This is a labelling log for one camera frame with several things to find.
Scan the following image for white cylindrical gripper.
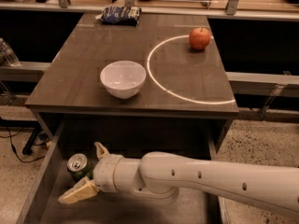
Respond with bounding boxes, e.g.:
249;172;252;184
58;142;141;204

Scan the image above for green soda can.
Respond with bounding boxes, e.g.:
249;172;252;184
67;153;93;182

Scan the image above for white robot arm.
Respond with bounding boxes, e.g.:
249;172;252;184
59;142;299;219

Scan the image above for open grey top drawer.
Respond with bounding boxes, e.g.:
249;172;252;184
17;119;229;224

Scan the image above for dark wooden counter cabinet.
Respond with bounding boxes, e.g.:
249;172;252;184
24;12;240;147

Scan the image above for black table leg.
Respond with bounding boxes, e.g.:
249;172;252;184
22;126;41;155

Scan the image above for white ceramic bowl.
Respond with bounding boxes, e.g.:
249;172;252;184
99;61;147;99

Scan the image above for clear plastic water bottle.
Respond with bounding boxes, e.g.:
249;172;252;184
0;38;20;67

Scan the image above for blue chip bag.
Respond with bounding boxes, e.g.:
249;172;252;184
95;7;142;26

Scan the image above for red apple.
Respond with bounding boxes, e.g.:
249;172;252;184
189;27;211;50

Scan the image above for black floor cable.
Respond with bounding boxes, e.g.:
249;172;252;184
0;124;48;164

